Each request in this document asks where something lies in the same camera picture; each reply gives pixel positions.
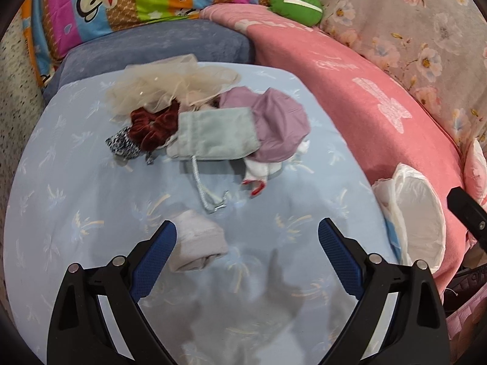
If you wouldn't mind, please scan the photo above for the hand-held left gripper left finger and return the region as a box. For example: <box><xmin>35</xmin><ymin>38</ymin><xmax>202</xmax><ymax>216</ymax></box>
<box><xmin>46</xmin><ymin>220</ymin><xmax>177</xmax><ymax>365</ymax></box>

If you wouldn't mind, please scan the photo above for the beige tulle cloth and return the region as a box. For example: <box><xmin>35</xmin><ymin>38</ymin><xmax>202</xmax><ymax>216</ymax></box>
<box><xmin>106</xmin><ymin>54</ymin><xmax>241</xmax><ymax>116</ymax></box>

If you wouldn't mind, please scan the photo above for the grey-green drawstring pouch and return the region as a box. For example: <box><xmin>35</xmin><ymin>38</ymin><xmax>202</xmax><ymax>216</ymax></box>
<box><xmin>166</xmin><ymin>107</ymin><xmax>261</xmax><ymax>214</ymax></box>

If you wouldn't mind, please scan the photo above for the blue-grey cushion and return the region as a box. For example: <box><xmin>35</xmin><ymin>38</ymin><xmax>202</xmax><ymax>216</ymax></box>
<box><xmin>42</xmin><ymin>19</ymin><xmax>256</xmax><ymax>103</ymax></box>

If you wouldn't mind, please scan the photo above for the white plastic bag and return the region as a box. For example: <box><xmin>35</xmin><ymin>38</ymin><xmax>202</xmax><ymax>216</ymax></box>
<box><xmin>371</xmin><ymin>163</ymin><xmax>447</xmax><ymax>274</ymax></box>

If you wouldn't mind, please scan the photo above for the pale pink cloth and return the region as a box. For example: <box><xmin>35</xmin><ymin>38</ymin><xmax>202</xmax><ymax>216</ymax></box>
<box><xmin>186</xmin><ymin>90</ymin><xmax>221</xmax><ymax>113</ymax></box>

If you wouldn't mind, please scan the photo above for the pink blanket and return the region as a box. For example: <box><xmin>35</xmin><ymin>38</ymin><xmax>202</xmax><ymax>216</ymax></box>
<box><xmin>200</xmin><ymin>4</ymin><xmax>472</xmax><ymax>301</ymax></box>

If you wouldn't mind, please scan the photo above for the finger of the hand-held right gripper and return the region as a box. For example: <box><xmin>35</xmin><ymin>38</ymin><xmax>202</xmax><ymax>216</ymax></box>
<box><xmin>447</xmin><ymin>186</ymin><xmax>487</xmax><ymax>241</ymax></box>

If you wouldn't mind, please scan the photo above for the green cushion with white tick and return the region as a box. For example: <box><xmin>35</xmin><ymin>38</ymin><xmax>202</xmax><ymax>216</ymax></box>
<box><xmin>269</xmin><ymin>0</ymin><xmax>324</xmax><ymax>28</ymax></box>

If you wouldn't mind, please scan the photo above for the mauve fabric bag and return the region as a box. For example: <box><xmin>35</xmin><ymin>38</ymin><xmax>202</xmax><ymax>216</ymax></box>
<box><xmin>219</xmin><ymin>87</ymin><xmax>310</xmax><ymax>162</ymax></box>

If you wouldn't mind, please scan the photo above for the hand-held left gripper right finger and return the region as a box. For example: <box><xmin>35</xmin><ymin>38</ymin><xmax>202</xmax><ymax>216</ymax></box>
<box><xmin>317</xmin><ymin>218</ymin><xmax>451</xmax><ymax>365</ymax></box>

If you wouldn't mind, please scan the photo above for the grey floral blanket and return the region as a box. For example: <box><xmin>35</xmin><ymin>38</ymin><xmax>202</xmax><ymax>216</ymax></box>
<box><xmin>289</xmin><ymin>0</ymin><xmax>487</xmax><ymax>153</ymax></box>

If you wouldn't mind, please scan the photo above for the white rolled sock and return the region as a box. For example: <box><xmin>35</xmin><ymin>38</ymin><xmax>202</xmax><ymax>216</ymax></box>
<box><xmin>167</xmin><ymin>209</ymin><xmax>229</xmax><ymax>272</ymax></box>

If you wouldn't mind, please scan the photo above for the striped monkey print sheet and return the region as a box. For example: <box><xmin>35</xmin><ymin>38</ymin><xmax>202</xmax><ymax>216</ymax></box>
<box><xmin>21</xmin><ymin>0</ymin><xmax>293</xmax><ymax>88</ymax></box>

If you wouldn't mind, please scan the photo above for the pink quilted bedding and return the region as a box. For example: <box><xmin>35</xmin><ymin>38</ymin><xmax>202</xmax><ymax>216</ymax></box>
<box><xmin>445</xmin><ymin>304</ymin><xmax>478</xmax><ymax>352</ymax></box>

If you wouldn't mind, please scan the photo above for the white speckled cloth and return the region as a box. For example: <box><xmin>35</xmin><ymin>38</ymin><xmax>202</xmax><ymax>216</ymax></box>
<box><xmin>0</xmin><ymin>8</ymin><xmax>46</xmax><ymax>274</ymax></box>

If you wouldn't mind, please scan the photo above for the dark red velvet scrunchie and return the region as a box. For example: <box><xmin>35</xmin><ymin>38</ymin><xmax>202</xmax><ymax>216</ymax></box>
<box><xmin>129</xmin><ymin>101</ymin><xmax>181</xmax><ymax>151</ymax></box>

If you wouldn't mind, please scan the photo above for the light blue printed sheet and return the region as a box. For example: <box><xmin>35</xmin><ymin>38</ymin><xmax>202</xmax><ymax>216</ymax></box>
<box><xmin>4</xmin><ymin>62</ymin><xmax>400</xmax><ymax>365</ymax></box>

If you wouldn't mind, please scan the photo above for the white sock with red trim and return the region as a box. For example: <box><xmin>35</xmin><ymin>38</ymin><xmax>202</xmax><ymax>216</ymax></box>
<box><xmin>241</xmin><ymin>141</ymin><xmax>310</xmax><ymax>198</ymax></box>

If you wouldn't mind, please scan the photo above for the leopard print scrunchie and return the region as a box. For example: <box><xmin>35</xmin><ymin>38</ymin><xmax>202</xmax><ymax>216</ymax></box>
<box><xmin>106</xmin><ymin>127</ymin><xmax>141</xmax><ymax>159</ymax></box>

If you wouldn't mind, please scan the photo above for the pink pillow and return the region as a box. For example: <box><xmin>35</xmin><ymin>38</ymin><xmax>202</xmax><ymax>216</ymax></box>
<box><xmin>462</xmin><ymin>139</ymin><xmax>487</xmax><ymax>206</ymax></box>

